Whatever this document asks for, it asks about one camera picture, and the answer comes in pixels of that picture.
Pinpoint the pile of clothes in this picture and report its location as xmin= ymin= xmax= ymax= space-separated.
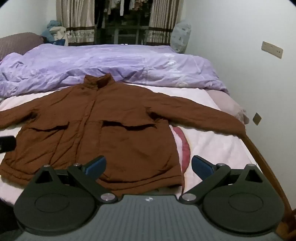
xmin=42 ymin=20 xmax=63 ymax=43

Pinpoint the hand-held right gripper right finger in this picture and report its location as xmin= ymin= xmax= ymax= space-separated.
xmin=179 ymin=155 xmax=269 ymax=205

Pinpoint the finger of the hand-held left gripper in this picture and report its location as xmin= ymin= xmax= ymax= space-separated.
xmin=0 ymin=136 xmax=16 ymax=154

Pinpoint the purple duvet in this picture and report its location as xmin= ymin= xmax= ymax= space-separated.
xmin=0 ymin=44 xmax=230 ymax=98

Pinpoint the brown textured pillow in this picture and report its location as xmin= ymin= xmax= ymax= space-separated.
xmin=0 ymin=32 xmax=45 ymax=62

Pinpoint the mauve pillow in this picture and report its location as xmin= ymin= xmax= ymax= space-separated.
xmin=205 ymin=89 xmax=250 ymax=124

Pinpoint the pink printed bed sheet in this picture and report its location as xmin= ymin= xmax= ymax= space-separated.
xmin=0 ymin=85 xmax=260 ymax=209

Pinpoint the white printed pillow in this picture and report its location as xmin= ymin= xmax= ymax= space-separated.
xmin=170 ymin=20 xmax=192 ymax=54

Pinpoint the brown padded jacket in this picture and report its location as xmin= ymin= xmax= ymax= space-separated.
xmin=0 ymin=73 xmax=246 ymax=197

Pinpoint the wooden bed frame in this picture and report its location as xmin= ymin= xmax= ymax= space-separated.
xmin=243 ymin=133 xmax=296 ymax=241

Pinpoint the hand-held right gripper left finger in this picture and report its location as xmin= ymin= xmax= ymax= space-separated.
xmin=29 ymin=156 xmax=118 ymax=205

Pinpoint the row of hanging clothes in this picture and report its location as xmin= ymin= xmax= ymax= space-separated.
xmin=95 ymin=0 xmax=151 ymax=29

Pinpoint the beige wide wall socket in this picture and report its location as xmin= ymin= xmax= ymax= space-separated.
xmin=261 ymin=41 xmax=284 ymax=59

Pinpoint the beige striped curtain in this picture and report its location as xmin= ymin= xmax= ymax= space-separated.
xmin=148 ymin=0 xmax=184 ymax=47
xmin=56 ymin=0 xmax=96 ymax=46

